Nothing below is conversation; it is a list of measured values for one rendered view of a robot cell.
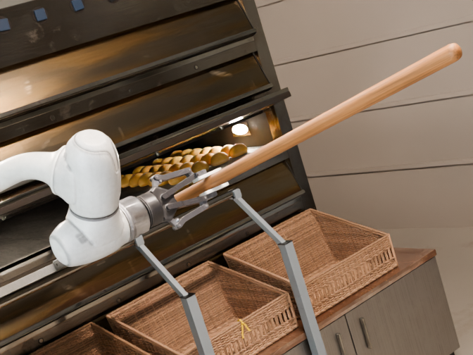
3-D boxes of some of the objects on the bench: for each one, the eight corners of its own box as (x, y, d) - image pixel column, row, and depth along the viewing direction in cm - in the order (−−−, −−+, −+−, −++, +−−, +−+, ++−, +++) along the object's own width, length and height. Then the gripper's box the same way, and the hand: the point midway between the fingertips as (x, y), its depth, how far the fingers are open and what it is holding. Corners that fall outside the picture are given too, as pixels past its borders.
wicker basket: (238, 310, 391) (219, 253, 386) (326, 260, 423) (310, 206, 418) (310, 322, 352) (291, 258, 347) (401, 265, 384) (384, 206, 379)
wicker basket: (124, 377, 355) (102, 315, 350) (226, 316, 388) (207, 258, 383) (195, 396, 317) (171, 325, 312) (302, 326, 351) (282, 262, 346)
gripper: (117, 184, 195) (199, 151, 209) (148, 250, 195) (228, 212, 209) (131, 175, 189) (215, 141, 203) (163, 243, 189) (245, 204, 203)
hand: (210, 182), depth 204 cm, fingers closed on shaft, 3 cm apart
